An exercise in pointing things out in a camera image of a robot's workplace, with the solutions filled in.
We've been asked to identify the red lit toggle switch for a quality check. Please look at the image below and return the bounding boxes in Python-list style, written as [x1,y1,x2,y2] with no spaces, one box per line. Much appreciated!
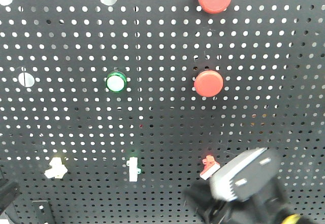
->
[200,155,220,180]

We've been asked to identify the yellow lit toggle switch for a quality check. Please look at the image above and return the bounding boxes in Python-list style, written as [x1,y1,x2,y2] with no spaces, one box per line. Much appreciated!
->
[44,157,68,179]

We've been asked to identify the black perforated pegboard panel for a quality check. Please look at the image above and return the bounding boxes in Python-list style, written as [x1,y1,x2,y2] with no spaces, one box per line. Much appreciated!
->
[1,0,324,223]

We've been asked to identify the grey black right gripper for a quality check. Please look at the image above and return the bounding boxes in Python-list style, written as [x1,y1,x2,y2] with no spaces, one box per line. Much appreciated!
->
[184,148,301,223]

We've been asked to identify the green lit toggle switch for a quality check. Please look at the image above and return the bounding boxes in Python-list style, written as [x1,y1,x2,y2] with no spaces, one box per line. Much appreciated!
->
[126,157,141,182]

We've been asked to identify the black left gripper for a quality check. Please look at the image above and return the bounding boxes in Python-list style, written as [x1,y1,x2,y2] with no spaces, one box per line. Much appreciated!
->
[0,179,20,214]

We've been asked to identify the green round push button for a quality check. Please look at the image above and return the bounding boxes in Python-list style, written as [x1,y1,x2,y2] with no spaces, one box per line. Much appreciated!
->
[106,71,127,93]

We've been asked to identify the lower red round push button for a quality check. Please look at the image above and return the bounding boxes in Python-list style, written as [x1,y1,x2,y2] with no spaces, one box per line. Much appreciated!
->
[193,70,223,98]

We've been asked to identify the left black clamp bracket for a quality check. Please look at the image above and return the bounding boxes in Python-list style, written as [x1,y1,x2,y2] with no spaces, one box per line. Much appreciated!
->
[32,200,55,224]

